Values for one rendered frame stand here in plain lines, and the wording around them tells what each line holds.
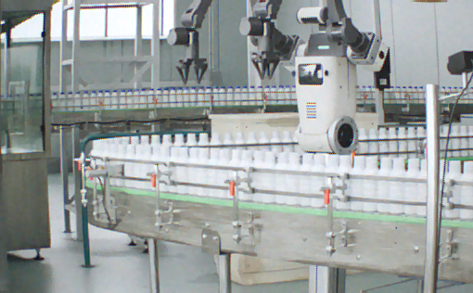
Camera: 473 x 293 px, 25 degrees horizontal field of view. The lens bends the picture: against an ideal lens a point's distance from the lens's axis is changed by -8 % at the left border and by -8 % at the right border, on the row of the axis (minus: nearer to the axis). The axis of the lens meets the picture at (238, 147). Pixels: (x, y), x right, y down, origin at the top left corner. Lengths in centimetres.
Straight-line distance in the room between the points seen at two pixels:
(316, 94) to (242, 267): 358
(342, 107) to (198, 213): 78
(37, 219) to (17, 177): 40
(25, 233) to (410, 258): 599
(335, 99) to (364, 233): 110
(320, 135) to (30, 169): 480
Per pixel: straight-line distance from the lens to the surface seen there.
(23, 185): 885
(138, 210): 426
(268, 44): 391
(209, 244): 391
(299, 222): 355
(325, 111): 434
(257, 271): 785
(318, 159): 352
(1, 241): 665
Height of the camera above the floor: 138
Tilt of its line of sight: 3 degrees down
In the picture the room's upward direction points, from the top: 1 degrees counter-clockwise
